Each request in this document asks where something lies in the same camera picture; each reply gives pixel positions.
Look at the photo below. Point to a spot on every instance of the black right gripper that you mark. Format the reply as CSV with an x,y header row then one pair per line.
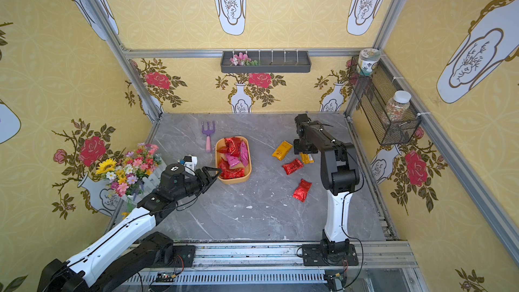
x,y
304,132

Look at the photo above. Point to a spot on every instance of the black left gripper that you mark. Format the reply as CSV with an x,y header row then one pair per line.
x,y
203,178

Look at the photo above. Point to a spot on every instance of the small yellow tea bag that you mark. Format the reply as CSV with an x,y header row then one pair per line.
x,y
306,158

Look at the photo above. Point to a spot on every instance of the large yellow tea bag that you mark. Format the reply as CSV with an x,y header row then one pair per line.
x,y
282,150

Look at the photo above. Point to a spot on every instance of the small red tea bag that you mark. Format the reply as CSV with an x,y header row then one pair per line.
x,y
293,166

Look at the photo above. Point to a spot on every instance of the long red tea bag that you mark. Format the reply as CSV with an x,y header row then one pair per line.
x,y
232,146

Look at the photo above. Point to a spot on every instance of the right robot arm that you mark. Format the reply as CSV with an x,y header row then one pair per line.
x,y
339,174

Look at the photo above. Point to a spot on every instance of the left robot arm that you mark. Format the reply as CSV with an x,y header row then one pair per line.
x,y
132,245

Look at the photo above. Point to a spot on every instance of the red tea bag front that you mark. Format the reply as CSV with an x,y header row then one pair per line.
x,y
228,174

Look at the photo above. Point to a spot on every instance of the magenta tea bag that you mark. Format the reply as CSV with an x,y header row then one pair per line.
x,y
233,161
244,154

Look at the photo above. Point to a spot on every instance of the yellow plastic storage box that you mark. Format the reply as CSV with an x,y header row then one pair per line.
x,y
221,162

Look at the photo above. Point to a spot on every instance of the purple toy garden fork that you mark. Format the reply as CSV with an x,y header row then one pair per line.
x,y
208,129

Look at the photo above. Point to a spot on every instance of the artificial flower bouquet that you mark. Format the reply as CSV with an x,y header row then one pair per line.
x,y
121,173

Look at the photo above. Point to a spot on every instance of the sprinkles glass jar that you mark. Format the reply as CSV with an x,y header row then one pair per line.
x,y
397,106

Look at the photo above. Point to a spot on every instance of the green label clear jar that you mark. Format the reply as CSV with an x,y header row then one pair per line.
x,y
368,61

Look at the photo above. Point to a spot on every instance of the pink flowers in tray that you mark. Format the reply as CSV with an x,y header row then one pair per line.
x,y
241,59

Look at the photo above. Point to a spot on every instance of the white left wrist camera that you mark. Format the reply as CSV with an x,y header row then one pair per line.
x,y
189,162

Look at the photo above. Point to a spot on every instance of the dark grey wall tray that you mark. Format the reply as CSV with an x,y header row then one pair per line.
x,y
270,61

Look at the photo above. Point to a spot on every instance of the black wire mesh shelf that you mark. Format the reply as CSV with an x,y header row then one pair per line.
x,y
373,94

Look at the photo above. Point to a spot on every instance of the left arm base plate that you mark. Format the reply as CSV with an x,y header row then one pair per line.
x,y
178,256

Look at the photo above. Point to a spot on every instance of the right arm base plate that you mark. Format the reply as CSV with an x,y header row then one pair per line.
x,y
328,254

